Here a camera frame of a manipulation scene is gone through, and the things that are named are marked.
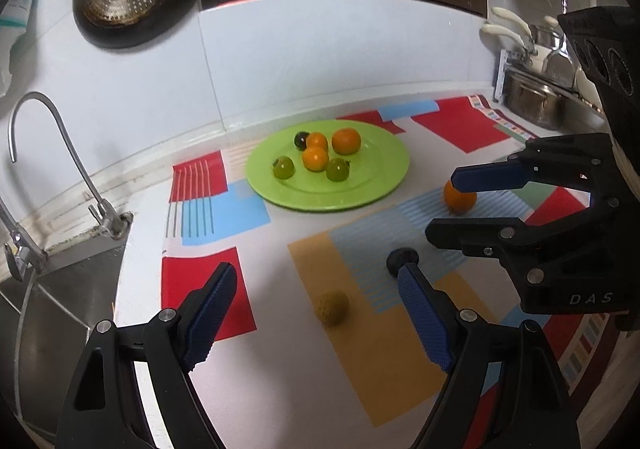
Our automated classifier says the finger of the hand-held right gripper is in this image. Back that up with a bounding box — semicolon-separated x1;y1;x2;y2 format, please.
425;216;568;291
451;133;622;210

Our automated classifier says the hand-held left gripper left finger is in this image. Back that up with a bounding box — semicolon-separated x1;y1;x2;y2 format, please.
55;261;238;449

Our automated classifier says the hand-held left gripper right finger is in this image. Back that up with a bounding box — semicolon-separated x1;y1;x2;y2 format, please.
396;263;583;449

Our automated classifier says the small tan round fruit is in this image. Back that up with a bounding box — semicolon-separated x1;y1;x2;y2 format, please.
313;289;350;328

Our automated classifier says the green plate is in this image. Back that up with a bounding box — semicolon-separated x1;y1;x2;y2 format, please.
245;119;411;213

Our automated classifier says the large orange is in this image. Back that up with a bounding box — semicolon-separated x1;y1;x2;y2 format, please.
332;128;362;156

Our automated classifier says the small green round fruit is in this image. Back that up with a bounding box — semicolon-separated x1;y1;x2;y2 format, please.
272;156;296;180
325;158;351;183

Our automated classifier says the steel spatula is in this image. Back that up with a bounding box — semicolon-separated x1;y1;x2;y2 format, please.
542;0;577;84

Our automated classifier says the stainless steel pot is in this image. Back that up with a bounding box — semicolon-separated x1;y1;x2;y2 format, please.
504;71;576;130

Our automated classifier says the colourful patterned tablecloth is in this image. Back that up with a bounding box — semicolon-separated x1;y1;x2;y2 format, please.
160;95;626;449

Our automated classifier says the stainless steel sink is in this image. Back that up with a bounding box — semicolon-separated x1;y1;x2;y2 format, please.
0;239;132;445

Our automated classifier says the thin gooseneck faucet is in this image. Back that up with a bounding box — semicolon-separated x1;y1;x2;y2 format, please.
7;91;132;241

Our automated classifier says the cream pan handle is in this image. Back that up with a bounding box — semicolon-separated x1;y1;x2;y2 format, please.
492;6;534;37
481;24;536;53

